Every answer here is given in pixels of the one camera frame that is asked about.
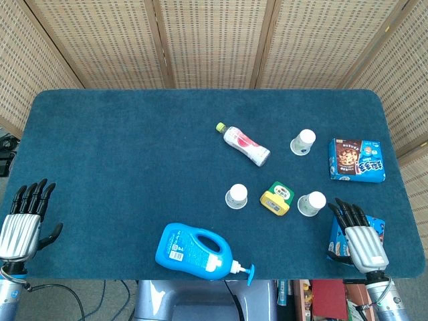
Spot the black floor equipment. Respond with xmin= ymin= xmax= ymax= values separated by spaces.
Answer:
xmin=0 ymin=132 xmax=17 ymax=178

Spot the dark blue felt table mat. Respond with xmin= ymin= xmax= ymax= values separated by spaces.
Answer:
xmin=0 ymin=88 xmax=426 ymax=281

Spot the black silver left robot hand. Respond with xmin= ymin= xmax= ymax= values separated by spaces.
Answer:
xmin=0 ymin=179 xmax=64 ymax=262

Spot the brown cardboard storage box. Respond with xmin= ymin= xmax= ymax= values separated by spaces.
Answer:
xmin=294 ymin=280 xmax=377 ymax=321

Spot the blue detergent pump bottle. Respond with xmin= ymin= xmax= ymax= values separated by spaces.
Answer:
xmin=154 ymin=222 xmax=255 ymax=287

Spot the white floral paper cup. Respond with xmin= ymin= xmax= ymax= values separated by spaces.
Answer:
xmin=290 ymin=128 xmax=317 ymax=156
xmin=224 ymin=183 xmax=249 ymax=211
xmin=297 ymin=191 xmax=327 ymax=217

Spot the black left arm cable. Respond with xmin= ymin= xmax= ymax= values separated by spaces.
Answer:
xmin=0 ymin=265 xmax=86 ymax=321

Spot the yellow green lidded tub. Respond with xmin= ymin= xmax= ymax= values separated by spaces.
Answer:
xmin=259 ymin=181 xmax=296 ymax=216

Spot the red book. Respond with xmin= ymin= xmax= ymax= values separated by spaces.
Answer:
xmin=310 ymin=280 xmax=347 ymax=318

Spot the blue chocolate cookie box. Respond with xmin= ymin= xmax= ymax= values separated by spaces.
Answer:
xmin=327 ymin=138 xmax=387 ymax=184

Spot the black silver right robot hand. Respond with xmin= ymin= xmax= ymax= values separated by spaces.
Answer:
xmin=327 ymin=197 xmax=390 ymax=276

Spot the grey robot torso base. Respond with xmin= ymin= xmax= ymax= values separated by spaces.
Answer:
xmin=133 ymin=280 xmax=278 ymax=321

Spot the pink white drink bottle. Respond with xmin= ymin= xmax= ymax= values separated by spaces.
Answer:
xmin=215 ymin=122 xmax=271 ymax=167

